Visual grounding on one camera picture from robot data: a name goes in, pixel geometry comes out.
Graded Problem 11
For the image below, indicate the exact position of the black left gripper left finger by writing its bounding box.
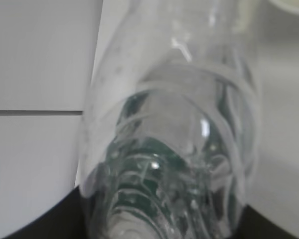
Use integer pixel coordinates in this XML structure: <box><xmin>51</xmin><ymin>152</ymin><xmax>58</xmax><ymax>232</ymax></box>
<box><xmin>6</xmin><ymin>187</ymin><xmax>88</xmax><ymax>239</ymax></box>

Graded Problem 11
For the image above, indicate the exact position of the white paper cup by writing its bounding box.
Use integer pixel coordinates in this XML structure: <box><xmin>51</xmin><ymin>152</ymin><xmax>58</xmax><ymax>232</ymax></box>
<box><xmin>275</xmin><ymin>0</ymin><xmax>299</xmax><ymax>14</ymax></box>

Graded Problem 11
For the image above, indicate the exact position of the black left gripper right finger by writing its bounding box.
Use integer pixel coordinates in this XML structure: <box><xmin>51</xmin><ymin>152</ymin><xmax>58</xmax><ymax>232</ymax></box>
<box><xmin>235</xmin><ymin>205</ymin><xmax>299</xmax><ymax>239</ymax></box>

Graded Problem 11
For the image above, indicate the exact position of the clear green-label water bottle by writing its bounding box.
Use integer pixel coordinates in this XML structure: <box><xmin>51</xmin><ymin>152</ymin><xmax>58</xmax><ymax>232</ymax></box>
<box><xmin>79</xmin><ymin>0</ymin><xmax>260</xmax><ymax>239</ymax></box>

